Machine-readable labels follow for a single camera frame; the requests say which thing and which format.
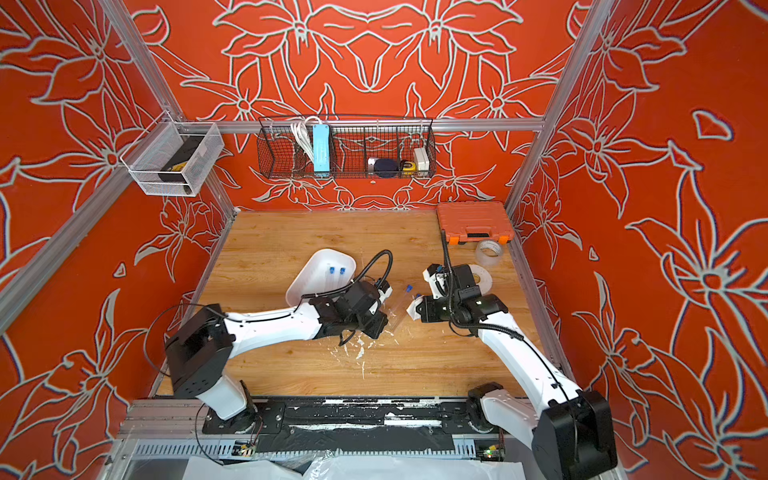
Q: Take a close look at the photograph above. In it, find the white wipe cloth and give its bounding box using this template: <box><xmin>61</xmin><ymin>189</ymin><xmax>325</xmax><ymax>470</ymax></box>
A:
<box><xmin>406</xmin><ymin>298</ymin><xmax>422</xmax><ymax>321</ymax></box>

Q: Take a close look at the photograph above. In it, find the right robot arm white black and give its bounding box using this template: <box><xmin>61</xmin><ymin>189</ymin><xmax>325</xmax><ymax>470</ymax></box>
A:
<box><xmin>408</xmin><ymin>264</ymin><xmax>618</xmax><ymax>479</ymax></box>

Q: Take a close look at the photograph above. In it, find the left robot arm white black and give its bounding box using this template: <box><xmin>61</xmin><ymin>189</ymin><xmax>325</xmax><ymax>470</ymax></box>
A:
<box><xmin>165</xmin><ymin>279</ymin><xmax>392</xmax><ymax>421</ymax></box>

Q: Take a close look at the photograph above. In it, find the white flat tape roll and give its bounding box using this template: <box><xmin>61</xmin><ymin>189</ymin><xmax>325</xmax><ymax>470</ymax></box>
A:
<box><xmin>469</xmin><ymin>264</ymin><xmax>493</xmax><ymax>295</ymax></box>

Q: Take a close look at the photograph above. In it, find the white plastic tray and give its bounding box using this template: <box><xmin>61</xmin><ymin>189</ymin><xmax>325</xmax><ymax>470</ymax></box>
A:
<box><xmin>285</xmin><ymin>248</ymin><xmax>357</xmax><ymax>307</ymax></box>

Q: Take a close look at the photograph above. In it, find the clear tape roll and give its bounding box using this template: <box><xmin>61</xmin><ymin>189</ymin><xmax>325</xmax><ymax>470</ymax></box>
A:
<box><xmin>475</xmin><ymin>240</ymin><xmax>504</xmax><ymax>267</ymax></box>

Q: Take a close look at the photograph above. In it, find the orange tool case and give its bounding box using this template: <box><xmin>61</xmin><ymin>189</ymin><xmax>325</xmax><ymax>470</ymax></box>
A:
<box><xmin>436</xmin><ymin>201</ymin><xmax>514</xmax><ymax>245</ymax></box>

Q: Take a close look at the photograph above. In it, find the dark round object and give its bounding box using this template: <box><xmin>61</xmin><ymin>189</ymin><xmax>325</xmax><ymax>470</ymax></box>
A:
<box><xmin>373</xmin><ymin>158</ymin><xmax>400</xmax><ymax>179</ymax></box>

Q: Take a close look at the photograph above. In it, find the yellow tape measure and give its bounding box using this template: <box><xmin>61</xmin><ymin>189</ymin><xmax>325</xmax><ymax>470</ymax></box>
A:
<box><xmin>400</xmin><ymin>161</ymin><xmax>418</xmax><ymax>176</ymax></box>

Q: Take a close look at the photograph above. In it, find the white small box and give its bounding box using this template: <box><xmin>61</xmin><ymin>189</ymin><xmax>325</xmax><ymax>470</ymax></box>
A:
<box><xmin>413</xmin><ymin>147</ymin><xmax>430</xmax><ymax>174</ymax></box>

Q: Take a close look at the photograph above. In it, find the light blue box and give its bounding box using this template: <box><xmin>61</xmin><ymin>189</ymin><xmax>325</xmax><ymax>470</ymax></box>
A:
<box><xmin>312</xmin><ymin>124</ymin><xmax>331</xmax><ymax>177</ymax></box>

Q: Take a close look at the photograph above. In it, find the black wire basket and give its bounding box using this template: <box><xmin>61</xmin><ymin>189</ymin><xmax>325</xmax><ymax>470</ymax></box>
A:
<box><xmin>257</xmin><ymin>115</ymin><xmax>437</xmax><ymax>180</ymax></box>

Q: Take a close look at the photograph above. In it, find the white cable bundle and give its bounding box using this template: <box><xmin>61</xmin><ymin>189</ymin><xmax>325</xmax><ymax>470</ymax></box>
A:
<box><xmin>290</xmin><ymin>118</ymin><xmax>318</xmax><ymax>166</ymax></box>

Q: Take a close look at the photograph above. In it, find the clear acrylic wall box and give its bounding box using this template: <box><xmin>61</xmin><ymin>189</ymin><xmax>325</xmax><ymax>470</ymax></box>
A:
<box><xmin>120</xmin><ymin>121</ymin><xmax>224</xmax><ymax>197</ymax></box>

